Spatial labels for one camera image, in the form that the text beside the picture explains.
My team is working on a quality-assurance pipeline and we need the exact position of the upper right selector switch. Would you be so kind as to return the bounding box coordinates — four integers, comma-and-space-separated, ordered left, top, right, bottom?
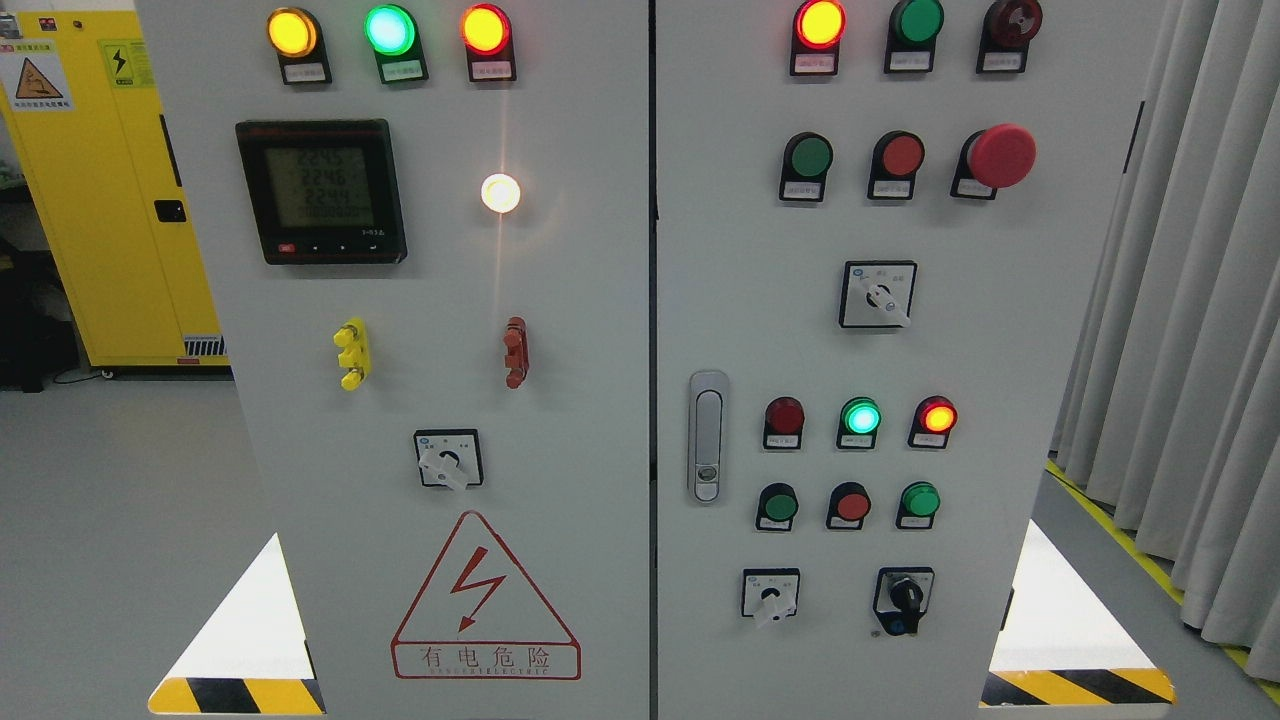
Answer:
838, 260, 918, 329

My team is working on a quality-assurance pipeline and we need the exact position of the green indicator lamp top right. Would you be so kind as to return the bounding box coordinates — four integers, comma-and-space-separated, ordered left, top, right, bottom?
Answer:
883, 0, 945, 74

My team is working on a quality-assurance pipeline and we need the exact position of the green indicator lamp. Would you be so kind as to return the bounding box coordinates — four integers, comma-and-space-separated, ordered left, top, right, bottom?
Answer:
836, 396, 882, 451
364, 4, 429, 85
883, 0, 945, 74

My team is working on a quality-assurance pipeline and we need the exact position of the red emergency stop mushroom button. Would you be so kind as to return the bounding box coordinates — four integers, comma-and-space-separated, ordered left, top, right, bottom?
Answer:
950, 123, 1037, 201

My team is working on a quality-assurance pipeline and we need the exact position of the upper red push button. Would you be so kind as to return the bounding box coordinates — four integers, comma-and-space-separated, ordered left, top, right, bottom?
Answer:
867, 129, 925, 201

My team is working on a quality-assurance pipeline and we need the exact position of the yellow terminal connector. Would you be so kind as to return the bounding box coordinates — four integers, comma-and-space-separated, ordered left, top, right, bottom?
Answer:
333, 316, 371, 392

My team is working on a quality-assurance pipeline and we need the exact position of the red indicator lamp top left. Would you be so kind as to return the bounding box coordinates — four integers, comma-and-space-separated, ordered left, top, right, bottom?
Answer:
460, 3, 517, 83

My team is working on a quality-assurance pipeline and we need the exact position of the red high voltage warning sticker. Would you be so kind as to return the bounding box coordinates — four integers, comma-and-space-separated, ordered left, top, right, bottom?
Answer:
390, 511, 582, 682

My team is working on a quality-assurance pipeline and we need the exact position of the red indicator lamp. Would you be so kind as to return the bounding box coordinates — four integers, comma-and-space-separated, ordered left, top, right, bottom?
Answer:
762, 396, 805, 451
908, 395, 957, 450
788, 0, 847, 77
460, 3, 517, 83

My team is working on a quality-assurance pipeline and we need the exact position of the green indicator lamp top left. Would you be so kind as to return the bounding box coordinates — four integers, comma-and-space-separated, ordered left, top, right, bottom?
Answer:
364, 4, 429, 85

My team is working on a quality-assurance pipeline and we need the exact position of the black key selector switch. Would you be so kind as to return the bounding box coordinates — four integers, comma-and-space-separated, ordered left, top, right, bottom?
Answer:
872, 568, 934, 635

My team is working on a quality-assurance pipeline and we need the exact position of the green push button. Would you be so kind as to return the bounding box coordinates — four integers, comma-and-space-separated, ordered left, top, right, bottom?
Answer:
778, 131, 835, 202
895, 480, 941, 530

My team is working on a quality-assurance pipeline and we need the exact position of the grey electrical control cabinet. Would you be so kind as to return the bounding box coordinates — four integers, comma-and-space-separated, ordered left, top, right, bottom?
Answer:
137, 1, 1170, 719

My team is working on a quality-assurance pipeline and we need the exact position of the white lit indicator lamp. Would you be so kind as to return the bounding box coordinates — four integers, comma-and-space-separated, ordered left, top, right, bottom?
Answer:
480, 173, 524, 215

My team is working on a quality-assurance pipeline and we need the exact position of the upper green push button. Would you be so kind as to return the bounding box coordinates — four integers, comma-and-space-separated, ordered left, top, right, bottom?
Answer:
778, 131, 835, 202

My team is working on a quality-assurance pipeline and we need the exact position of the left door selector switch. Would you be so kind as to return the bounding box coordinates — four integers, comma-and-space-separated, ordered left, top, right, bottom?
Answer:
413, 429, 484, 491

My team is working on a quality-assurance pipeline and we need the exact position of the lower left red indicator lamp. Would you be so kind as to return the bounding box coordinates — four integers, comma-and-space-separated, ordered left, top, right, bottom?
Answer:
762, 396, 805, 451

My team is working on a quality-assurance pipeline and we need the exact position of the left white striped base panel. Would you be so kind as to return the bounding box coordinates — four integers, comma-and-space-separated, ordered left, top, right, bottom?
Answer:
147, 536, 325, 719

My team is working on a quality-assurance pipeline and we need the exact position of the black digital power meter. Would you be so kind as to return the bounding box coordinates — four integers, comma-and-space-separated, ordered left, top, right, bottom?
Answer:
236, 119, 407, 265

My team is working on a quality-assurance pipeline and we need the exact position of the grey curtain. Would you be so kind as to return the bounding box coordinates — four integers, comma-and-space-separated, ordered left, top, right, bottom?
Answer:
1053, 1, 1279, 682

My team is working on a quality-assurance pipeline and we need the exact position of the right white striped base panel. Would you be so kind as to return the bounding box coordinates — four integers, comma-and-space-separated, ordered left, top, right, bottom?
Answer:
977, 523, 1176, 719

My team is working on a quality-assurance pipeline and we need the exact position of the lower left selector switch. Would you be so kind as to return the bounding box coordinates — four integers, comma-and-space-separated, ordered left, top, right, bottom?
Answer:
740, 568, 801, 628

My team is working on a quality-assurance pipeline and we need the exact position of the silver cabinet door handle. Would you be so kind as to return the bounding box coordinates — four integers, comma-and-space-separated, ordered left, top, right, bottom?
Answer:
687, 370, 730, 503

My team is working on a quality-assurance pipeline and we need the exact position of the green start button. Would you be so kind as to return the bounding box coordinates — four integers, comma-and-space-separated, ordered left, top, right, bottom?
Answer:
755, 482, 799, 532

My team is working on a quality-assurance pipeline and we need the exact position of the red terminal connector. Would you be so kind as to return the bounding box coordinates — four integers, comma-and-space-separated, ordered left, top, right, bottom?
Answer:
502, 316, 530, 389

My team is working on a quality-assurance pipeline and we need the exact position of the lower red push button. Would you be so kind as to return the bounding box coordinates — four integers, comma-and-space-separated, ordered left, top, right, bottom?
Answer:
826, 480, 872, 530

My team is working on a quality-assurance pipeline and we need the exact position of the red indicator lamp top right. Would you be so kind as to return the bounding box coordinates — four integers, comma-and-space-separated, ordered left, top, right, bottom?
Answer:
788, 0, 847, 77

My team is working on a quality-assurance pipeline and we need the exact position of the red push button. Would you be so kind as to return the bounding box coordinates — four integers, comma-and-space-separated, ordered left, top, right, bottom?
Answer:
867, 129, 925, 201
826, 480, 872, 530

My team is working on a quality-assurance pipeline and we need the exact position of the yellow indicator lamp top left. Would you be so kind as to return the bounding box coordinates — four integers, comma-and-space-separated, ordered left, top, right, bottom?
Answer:
266, 6, 332, 85

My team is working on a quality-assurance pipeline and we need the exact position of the dark red buzzer lamp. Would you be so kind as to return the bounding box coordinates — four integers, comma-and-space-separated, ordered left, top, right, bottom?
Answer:
975, 0, 1044, 74

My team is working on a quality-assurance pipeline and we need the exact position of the yellow safety storage cabinet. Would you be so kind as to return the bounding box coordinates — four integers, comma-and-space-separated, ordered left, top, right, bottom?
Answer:
1, 10, 229, 369

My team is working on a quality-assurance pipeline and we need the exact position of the lower right green push button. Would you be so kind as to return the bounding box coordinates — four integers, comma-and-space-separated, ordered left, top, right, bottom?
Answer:
895, 480, 941, 530

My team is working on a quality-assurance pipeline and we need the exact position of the lower right red indicator lamp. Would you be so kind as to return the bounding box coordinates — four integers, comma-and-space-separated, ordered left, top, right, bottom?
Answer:
908, 395, 957, 450

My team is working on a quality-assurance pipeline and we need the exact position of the lower middle green indicator lamp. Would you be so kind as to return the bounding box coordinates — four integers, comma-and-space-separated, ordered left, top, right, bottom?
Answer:
836, 396, 882, 451

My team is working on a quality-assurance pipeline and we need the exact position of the white striped base panel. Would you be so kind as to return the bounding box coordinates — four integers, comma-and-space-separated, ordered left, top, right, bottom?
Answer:
147, 536, 325, 719
977, 523, 1176, 719

